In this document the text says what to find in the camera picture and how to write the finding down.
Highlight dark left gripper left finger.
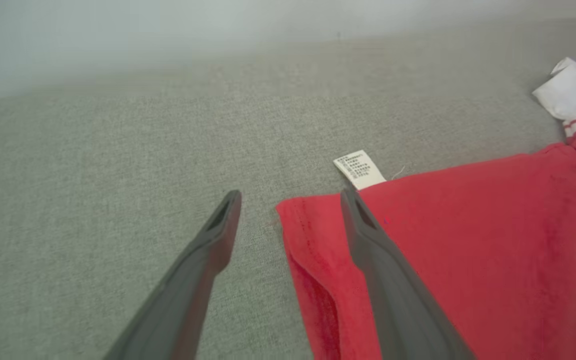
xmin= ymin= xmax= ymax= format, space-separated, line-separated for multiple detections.
xmin=103 ymin=190 xmax=243 ymax=360

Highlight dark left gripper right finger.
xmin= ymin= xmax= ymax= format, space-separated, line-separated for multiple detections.
xmin=340 ymin=188 xmax=480 ymax=360

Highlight red jersey with black numbers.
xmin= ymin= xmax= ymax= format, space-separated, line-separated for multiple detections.
xmin=275 ymin=57 xmax=576 ymax=360

